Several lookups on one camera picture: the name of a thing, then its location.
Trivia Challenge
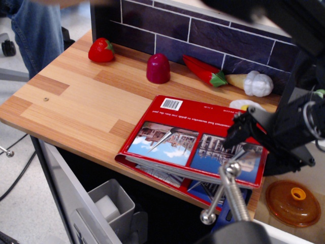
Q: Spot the dark red toy dome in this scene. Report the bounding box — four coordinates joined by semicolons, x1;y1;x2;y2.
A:
146;53;171;84

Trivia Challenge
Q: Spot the blue clamp body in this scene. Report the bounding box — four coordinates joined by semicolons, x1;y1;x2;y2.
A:
211;188;252;232

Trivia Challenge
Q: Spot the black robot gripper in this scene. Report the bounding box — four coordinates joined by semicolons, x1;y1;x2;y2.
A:
223;90;324;176

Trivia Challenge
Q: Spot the red toy strawberry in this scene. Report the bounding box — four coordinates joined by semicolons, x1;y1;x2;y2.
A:
88;38;115;63

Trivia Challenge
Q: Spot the person leg in jeans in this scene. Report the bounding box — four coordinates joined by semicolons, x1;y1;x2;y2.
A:
1;0;64;78

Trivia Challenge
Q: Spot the black chair caster wheel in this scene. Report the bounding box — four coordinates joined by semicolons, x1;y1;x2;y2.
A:
1;40;16;57

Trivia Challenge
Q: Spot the grey plastic bin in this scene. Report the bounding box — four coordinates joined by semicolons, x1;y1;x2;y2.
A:
88;179;135;241

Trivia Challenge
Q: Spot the grey cabinet door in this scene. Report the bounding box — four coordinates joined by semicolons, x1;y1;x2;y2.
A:
37;139;121;243

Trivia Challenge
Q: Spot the toy fried egg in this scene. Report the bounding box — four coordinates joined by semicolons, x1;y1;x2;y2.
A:
229;100;266;111

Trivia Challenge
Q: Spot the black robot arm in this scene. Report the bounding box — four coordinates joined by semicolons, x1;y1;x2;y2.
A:
206;1;324;176

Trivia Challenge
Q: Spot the black floor cable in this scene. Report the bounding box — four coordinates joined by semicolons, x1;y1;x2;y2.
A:
0;133;37;201

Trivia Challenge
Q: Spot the white block in bin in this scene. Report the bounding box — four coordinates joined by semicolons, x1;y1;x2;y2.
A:
95;195;120;222

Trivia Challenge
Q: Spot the orange pot lid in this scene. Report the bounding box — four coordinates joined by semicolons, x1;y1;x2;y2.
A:
266;180;321;228

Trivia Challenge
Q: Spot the red hardcover book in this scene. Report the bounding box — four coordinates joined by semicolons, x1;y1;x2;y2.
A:
115;96;267;205

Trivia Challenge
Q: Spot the green toy cabbage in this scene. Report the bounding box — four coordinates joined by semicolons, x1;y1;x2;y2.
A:
314;89;325;99

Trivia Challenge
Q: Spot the red toy chili pepper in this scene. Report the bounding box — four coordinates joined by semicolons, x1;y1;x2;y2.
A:
182;54;228;87

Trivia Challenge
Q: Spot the small metal knob rod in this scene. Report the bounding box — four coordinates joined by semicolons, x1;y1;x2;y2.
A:
0;146;15;158

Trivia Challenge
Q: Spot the toy ice cream cone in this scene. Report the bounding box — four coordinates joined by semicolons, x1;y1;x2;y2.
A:
225;71;274;97

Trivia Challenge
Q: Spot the metal clamp screw handle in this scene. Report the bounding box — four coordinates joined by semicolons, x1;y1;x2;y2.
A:
200;161;251;225

